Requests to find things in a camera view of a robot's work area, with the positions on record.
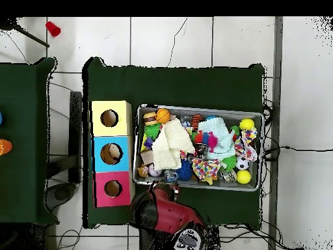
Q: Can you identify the cream muslin cloth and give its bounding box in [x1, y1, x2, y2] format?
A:
[151, 118, 196, 171]

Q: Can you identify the clear plastic packet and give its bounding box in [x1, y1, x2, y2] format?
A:
[181, 115, 193, 129]

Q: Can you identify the blue and white plastic packet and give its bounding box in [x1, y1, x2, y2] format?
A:
[164, 169, 180, 183]

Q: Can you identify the wooden box with three holes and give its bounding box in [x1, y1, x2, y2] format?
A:
[89, 100, 136, 208]

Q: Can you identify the shallow clear mesh bin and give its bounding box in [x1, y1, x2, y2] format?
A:
[132, 104, 265, 192]

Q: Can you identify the orange toy basketball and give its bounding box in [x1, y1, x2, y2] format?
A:
[155, 108, 172, 124]

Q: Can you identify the toy burger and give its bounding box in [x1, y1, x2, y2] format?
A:
[142, 111, 159, 126]

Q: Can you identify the multicolour spiky caterpillar toy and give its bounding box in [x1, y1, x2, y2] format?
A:
[193, 130, 219, 153]

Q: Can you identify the colourful dotted cloth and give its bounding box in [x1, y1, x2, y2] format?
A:
[191, 158, 221, 186]

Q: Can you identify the dark green tablecloth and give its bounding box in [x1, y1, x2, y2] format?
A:
[82, 57, 265, 229]

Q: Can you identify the mint muslin cloth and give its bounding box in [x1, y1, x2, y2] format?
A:
[197, 117, 237, 161]

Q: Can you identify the white colourful patterned cloth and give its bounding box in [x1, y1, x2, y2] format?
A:
[233, 127, 258, 162]

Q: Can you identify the small soccer ball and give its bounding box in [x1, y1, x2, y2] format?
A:
[235, 156, 250, 171]

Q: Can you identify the yellow ball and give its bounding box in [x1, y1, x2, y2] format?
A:
[236, 169, 252, 185]
[239, 118, 255, 131]

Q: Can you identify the black upright stand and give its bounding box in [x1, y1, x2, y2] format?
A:
[68, 90, 83, 183]

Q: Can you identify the grey rounded base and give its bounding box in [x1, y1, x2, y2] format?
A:
[46, 182, 77, 212]

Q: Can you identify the side table with green cloth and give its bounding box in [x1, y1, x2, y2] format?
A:
[0, 57, 59, 225]

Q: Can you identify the red plastic cup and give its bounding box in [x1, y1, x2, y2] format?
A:
[45, 21, 62, 37]

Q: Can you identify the orange toy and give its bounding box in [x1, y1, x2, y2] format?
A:
[0, 139, 13, 156]

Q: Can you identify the black tripod leg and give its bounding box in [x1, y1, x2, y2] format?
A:
[0, 18, 50, 48]

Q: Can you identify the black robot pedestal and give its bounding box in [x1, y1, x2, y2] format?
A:
[139, 229, 178, 250]

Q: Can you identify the black cable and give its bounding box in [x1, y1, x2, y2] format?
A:
[263, 145, 333, 160]

